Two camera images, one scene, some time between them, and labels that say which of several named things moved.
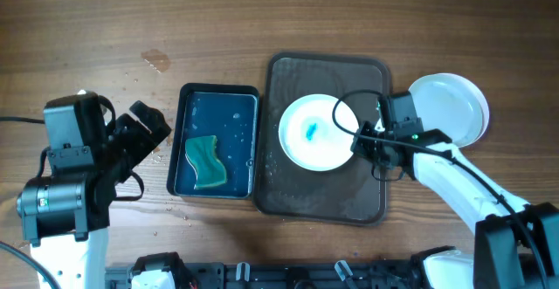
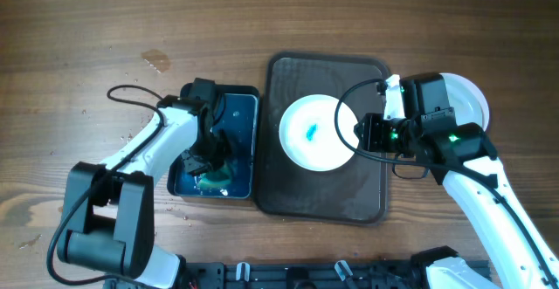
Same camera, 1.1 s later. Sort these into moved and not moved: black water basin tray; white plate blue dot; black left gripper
Moved: black left gripper
Not moved: white plate blue dot; black water basin tray
